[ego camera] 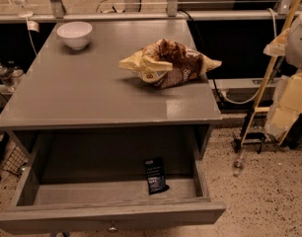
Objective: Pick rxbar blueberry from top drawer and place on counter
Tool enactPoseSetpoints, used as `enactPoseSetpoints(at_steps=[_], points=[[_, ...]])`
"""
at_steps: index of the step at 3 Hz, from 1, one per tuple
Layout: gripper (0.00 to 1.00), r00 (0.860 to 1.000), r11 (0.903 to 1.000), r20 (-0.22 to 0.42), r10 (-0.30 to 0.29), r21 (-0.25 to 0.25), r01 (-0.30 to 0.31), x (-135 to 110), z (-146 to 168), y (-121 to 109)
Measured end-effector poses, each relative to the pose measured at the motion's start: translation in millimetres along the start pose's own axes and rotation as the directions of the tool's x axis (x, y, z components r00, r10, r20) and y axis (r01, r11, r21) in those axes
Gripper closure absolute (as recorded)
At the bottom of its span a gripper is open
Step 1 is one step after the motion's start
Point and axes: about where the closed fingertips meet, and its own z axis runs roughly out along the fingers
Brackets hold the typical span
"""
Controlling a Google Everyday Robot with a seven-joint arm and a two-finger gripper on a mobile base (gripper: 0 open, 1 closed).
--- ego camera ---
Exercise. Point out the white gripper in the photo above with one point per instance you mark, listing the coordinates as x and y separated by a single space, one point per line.
298 44

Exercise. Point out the dark blue rxbar wrapper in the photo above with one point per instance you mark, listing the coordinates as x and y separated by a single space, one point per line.
155 175

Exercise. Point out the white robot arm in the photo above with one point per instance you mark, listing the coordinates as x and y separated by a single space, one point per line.
293 50

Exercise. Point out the grey cabinet counter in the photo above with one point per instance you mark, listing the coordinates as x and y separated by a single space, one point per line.
75 89

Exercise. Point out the open grey top drawer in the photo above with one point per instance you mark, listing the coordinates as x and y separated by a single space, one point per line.
84 180

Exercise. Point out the round metal drawer knob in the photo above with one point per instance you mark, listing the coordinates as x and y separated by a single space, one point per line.
112 228

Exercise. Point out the yellow wooden pole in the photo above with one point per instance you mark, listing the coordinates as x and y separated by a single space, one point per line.
289 9

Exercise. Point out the black wheeled stand base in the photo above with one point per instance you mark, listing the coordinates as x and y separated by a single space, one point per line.
246 135

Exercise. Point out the yellow brown chip bag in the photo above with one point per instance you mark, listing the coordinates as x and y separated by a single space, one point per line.
166 63

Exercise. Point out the plastic bottle on floor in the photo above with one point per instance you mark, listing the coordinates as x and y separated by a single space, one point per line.
239 164

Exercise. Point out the white ceramic bowl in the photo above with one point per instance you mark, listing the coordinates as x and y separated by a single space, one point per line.
76 35

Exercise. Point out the clear plastic water bottle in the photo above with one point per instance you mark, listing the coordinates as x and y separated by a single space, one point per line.
6 77

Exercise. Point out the grey metal rail shelf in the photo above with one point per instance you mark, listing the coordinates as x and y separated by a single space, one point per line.
69 10

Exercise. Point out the black wire basket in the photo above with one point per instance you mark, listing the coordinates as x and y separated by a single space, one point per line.
16 162

